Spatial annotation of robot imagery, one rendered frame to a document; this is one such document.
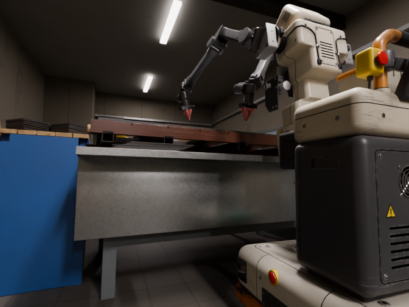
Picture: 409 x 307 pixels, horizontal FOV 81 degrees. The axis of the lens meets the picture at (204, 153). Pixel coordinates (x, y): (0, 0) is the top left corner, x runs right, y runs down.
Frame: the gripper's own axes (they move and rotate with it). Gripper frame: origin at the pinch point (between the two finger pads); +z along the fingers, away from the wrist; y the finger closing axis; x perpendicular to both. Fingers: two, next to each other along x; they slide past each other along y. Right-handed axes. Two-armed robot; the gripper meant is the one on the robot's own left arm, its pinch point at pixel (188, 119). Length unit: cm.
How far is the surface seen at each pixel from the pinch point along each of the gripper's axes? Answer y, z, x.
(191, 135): 17.7, 14.0, 42.3
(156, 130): 36, 8, 42
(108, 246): 68, 58, 39
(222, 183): 7, 43, 47
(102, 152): 63, 16, 63
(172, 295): 45, 88, 47
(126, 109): -61, -149, -692
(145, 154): 47, 20, 63
